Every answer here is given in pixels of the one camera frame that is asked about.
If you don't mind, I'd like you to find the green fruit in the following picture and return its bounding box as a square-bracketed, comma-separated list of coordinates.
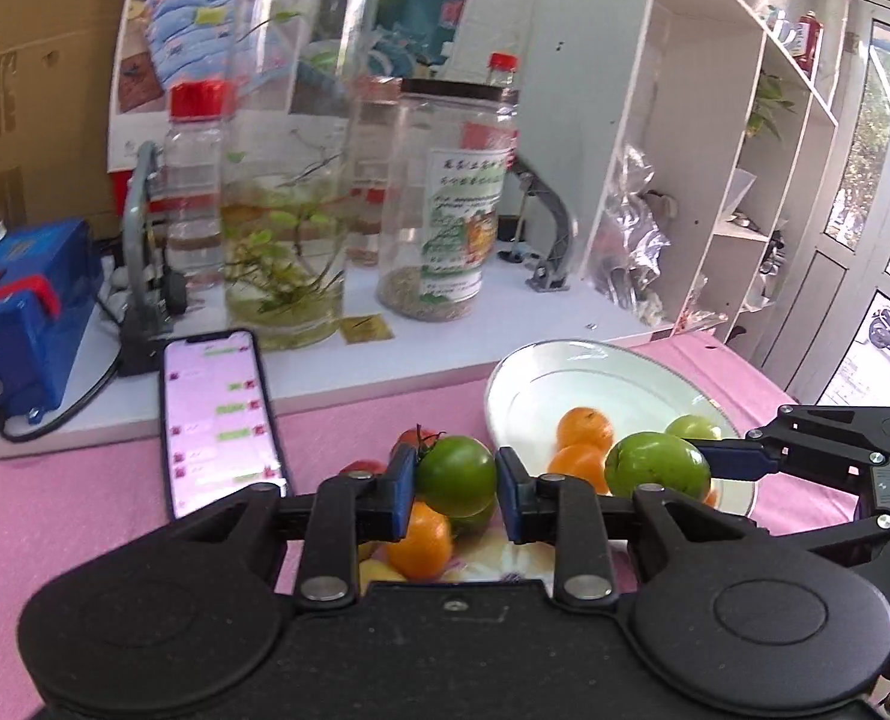
[604, 431, 712, 500]
[664, 415, 723, 440]

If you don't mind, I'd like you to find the orange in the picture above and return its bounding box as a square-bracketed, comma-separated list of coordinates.
[385, 500, 453, 582]
[555, 406, 614, 454]
[547, 444, 609, 496]

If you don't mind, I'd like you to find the green tomato with stem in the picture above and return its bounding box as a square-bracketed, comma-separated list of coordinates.
[415, 436, 497, 518]

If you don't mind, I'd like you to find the black smartphone lit screen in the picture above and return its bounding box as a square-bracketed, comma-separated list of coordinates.
[160, 328, 292, 518]

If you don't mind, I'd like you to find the pink foam table mat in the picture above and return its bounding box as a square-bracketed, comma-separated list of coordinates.
[0, 333, 856, 718]

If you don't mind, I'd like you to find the white oval plate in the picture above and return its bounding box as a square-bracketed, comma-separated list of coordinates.
[484, 340, 757, 515]

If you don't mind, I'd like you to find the red apple left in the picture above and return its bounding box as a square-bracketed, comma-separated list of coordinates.
[340, 460, 386, 475]

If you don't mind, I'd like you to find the red apple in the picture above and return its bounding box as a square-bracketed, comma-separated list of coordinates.
[340, 460, 386, 475]
[389, 424, 445, 463]

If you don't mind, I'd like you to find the small green lime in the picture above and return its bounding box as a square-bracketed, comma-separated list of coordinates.
[450, 497, 497, 541]

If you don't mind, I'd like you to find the crumpled plastic bag shelf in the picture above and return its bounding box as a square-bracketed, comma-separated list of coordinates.
[593, 143, 669, 327]

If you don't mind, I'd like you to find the red apple right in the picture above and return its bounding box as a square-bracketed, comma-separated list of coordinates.
[389, 424, 445, 463]

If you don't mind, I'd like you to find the gold foil card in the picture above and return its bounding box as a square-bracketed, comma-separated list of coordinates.
[339, 314, 394, 344]

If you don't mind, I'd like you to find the white shelving unit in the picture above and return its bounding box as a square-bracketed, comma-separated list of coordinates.
[518, 0, 837, 341]

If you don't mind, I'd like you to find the potted green plant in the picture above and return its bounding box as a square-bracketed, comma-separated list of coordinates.
[744, 70, 796, 140]

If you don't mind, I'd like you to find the blue power supply box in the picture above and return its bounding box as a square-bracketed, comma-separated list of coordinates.
[0, 220, 103, 422]

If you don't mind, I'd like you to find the red can on shelf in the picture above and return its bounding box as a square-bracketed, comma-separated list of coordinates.
[790, 11, 824, 78]

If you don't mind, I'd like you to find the clear bottle red cap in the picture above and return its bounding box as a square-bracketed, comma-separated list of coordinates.
[163, 80, 227, 291]

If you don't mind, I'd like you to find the clear jar with label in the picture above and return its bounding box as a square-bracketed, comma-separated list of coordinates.
[376, 78, 508, 322]

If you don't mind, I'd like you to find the cola bottle red cap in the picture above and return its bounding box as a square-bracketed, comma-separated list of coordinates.
[479, 52, 520, 171]

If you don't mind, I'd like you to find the tall glass plant vase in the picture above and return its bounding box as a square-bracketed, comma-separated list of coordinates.
[220, 0, 374, 351]

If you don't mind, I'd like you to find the cardboard box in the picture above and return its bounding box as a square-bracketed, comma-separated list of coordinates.
[0, 0, 124, 238]

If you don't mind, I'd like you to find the black power cable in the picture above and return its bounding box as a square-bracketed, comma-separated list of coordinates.
[0, 291, 128, 444]

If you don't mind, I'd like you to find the grey bracket left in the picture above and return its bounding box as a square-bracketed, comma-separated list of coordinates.
[119, 142, 188, 377]

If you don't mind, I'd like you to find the grey bracket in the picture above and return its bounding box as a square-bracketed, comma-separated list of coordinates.
[497, 156, 578, 293]
[119, 142, 188, 377]

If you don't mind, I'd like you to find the grey bracket right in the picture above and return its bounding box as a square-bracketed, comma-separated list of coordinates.
[497, 156, 578, 293]

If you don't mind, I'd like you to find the poster on wall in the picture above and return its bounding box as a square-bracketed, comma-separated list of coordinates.
[106, 0, 532, 172]

